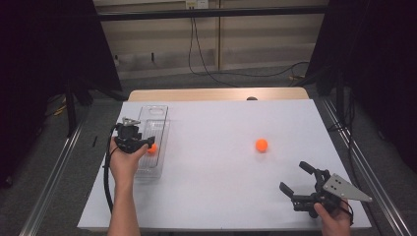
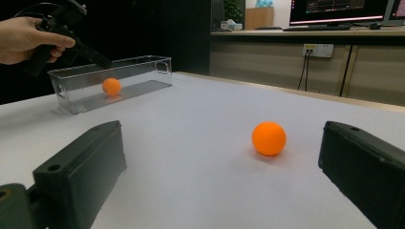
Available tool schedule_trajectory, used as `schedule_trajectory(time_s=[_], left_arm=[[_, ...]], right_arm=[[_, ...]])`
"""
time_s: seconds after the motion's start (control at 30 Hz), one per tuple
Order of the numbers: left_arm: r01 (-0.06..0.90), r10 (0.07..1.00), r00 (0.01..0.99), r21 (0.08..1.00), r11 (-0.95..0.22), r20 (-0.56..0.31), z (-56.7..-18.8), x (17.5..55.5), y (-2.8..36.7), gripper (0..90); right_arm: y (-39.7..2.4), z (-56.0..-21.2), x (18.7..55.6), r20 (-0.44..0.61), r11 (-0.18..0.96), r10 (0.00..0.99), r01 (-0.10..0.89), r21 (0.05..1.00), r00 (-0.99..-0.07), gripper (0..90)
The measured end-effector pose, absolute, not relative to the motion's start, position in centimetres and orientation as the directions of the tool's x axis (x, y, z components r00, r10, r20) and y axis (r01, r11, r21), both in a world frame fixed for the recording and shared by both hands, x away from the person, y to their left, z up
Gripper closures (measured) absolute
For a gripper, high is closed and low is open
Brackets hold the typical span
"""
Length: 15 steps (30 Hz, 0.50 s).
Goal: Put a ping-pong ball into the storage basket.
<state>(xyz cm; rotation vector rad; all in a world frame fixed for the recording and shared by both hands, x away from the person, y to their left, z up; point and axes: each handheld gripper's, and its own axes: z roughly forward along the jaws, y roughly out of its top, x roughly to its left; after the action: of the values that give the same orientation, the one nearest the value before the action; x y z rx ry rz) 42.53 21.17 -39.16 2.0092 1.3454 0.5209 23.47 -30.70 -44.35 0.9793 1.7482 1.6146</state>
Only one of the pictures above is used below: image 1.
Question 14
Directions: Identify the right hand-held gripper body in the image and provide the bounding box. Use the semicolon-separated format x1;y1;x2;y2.
290;168;374;219

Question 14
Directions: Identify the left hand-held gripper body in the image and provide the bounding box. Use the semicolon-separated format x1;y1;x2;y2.
113;116;144;154

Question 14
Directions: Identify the clear plastic container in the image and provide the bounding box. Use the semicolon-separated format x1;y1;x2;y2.
124;104;171;181

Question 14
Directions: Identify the person's right hand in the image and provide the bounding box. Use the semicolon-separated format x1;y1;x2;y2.
314;200;354;236

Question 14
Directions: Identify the person's left hand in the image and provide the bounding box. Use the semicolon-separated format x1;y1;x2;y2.
108;137;150;188

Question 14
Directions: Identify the black metal stand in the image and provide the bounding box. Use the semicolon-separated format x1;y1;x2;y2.
63;78;127;139

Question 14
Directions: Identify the light wooden table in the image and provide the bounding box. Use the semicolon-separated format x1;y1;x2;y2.
127;87;310;102

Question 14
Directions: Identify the white table cover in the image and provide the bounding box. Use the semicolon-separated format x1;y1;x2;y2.
77;98;373;232

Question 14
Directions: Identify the black curtain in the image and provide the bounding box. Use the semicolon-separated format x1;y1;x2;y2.
0;0;124;190
306;0;417;175

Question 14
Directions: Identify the black horizontal bar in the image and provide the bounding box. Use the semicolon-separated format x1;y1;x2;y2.
96;5;328;23

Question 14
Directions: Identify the right hand-held gripper cable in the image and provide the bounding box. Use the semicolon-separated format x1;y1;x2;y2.
343;198;356;226

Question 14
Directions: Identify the hand-held gripper cable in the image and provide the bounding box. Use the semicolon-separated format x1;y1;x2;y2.
102;124;120;214
343;198;356;226

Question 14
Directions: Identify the aluminium floor rail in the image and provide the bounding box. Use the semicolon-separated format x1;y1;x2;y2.
18;122;85;236
321;97;414;236

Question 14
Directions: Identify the left hand-held gripper cable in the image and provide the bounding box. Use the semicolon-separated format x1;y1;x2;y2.
102;124;120;214

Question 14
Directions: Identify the yellow cable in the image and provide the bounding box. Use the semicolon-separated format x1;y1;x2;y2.
48;94;68;117

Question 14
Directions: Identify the black wall cable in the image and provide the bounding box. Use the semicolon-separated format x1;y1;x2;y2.
192;17;311;79
188;17;239;89

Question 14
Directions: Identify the white wall socket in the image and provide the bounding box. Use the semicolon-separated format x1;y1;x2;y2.
185;0;209;10

